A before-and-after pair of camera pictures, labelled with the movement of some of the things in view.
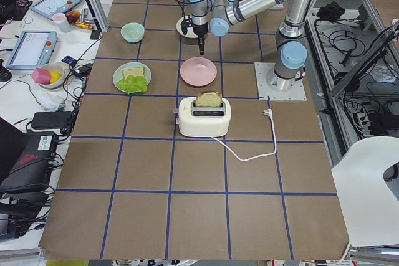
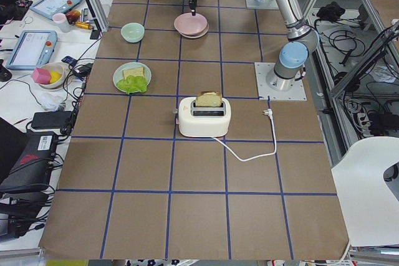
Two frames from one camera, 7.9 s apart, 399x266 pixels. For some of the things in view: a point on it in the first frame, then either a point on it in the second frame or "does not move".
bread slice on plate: (138, 71) does not move
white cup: (61, 19) does not move
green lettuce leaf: (133, 84) does not move
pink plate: (198, 71) → (187, 24)
